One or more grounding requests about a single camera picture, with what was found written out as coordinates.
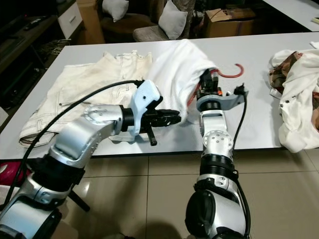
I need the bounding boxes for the red plastic hanger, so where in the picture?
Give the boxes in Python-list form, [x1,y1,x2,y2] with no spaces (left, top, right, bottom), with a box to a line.
[187,63,245,108]

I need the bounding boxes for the plain white shirt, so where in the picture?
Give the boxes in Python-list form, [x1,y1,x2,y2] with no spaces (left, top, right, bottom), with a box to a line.
[147,39,217,124]

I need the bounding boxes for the white table black legs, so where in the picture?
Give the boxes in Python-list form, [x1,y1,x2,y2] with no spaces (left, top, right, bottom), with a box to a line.
[0,31,319,212]

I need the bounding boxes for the open cardboard box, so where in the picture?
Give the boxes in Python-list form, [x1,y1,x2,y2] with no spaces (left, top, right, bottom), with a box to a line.
[202,7,257,38]

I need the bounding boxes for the brown patterned garment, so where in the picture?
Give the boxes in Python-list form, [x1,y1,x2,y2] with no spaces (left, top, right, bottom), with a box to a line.
[269,52,319,130]

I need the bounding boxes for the cream denim trousers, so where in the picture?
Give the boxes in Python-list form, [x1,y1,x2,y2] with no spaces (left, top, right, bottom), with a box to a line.
[20,51,153,147]

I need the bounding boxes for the white pillow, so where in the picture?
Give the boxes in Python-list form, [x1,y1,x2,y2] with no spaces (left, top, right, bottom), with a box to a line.
[157,0,187,40]
[102,0,130,21]

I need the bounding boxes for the grey upholstered chair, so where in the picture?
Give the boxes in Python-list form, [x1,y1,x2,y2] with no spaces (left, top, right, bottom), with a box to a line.
[132,0,197,43]

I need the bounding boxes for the white jacket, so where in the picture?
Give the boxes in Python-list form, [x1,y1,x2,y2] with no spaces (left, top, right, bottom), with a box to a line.
[269,42,319,152]

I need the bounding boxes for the dark brown armchair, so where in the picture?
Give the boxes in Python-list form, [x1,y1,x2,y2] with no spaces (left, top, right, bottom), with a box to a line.
[102,0,158,43]

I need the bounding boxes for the white side table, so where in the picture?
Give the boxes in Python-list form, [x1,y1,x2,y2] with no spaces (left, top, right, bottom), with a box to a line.
[262,0,319,31]

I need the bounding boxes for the black TV stand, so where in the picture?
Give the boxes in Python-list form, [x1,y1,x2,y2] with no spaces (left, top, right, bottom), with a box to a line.
[0,7,75,110]

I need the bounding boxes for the tall brown carton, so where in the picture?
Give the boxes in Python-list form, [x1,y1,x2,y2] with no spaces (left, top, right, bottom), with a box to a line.
[75,0,105,44]

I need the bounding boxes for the red round object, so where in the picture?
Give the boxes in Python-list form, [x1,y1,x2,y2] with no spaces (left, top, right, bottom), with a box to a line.
[0,162,33,187]

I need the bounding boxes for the white drawer front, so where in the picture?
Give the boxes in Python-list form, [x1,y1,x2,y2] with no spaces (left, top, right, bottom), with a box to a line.
[57,2,83,39]

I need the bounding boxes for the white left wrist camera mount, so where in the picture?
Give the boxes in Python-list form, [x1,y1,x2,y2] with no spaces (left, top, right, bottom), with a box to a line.
[130,80,164,136]

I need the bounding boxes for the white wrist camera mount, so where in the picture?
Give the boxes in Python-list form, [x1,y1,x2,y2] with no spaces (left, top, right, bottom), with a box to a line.
[130,80,164,136]
[196,92,247,113]

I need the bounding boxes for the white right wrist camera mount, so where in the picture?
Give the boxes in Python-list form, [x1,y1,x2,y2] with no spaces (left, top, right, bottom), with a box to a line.
[196,92,247,113]

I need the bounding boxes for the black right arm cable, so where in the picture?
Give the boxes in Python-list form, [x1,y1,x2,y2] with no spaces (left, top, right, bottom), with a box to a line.
[232,84,250,150]

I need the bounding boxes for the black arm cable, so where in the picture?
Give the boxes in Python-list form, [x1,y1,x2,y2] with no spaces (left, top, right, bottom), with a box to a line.
[2,80,145,210]
[232,84,250,150]

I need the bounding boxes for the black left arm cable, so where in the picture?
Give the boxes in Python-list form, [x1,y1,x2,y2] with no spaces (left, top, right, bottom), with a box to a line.
[2,80,145,210]

